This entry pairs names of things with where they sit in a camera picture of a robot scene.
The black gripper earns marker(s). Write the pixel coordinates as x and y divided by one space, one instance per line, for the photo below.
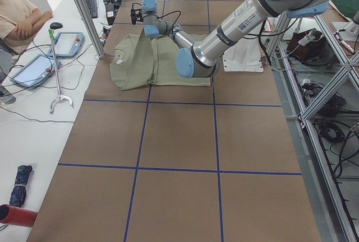
145 29

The olive green long-sleeve shirt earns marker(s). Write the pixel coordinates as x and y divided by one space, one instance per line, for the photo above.
148 61

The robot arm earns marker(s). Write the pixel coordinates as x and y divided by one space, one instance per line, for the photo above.
199 59

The black computer keyboard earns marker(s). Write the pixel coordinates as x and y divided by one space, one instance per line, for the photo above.
92 7

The far teach pendant tablet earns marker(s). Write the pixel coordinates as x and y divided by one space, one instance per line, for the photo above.
67 44

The teach pendant tablet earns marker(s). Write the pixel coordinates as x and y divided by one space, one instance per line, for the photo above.
34 73
67 44

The black computer mouse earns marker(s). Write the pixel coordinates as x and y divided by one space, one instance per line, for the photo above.
56 25

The near teach pendant tablet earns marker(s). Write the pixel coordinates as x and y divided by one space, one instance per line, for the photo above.
34 73

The metal reacher grabber tool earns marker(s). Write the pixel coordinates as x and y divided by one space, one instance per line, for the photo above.
60 96

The seated person in beige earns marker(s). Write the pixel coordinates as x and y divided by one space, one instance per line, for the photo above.
21 20

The white power strip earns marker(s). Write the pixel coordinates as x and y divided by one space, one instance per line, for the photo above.
312 35

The folded dark blue umbrella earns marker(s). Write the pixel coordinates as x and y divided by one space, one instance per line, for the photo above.
18 194

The red cylinder bottle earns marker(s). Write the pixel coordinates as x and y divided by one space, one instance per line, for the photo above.
17 216

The aluminium frame post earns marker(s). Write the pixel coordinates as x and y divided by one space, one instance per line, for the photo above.
90 27

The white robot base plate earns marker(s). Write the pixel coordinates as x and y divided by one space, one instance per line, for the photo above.
243 57

